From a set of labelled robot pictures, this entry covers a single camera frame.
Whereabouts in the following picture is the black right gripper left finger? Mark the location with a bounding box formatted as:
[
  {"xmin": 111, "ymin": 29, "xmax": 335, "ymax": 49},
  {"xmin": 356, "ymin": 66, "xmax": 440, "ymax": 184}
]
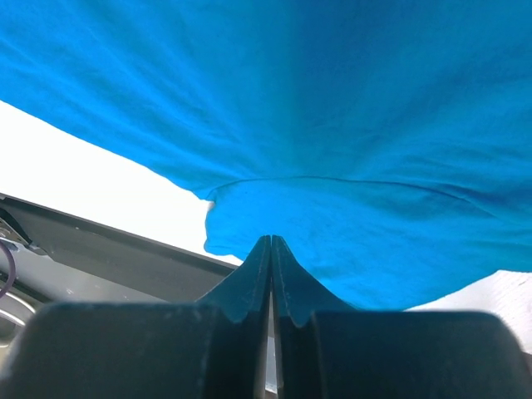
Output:
[{"xmin": 1, "ymin": 236, "xmax": 271, "ymax": 398}]

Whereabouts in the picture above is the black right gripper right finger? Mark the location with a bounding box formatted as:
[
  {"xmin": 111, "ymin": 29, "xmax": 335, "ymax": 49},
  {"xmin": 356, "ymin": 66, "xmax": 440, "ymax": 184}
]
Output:
[{"xmin": 271, "ymin": 236, "xmax": 531, "ymax": 398}]

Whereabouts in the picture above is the blue t-shirt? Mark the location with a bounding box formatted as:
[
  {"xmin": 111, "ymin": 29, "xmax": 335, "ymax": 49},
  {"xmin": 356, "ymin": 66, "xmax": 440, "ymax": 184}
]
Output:
[{"xmin": 1, "ymin": 1, "xmax": 531, "ymax": 309}]

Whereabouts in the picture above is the black robot base mount plate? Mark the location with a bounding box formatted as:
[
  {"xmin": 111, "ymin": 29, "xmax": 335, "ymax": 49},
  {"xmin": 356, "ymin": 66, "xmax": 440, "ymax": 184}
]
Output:
[{"xmin": 1, "ymin": 197, "xmax": 236, "ymax": 302}]

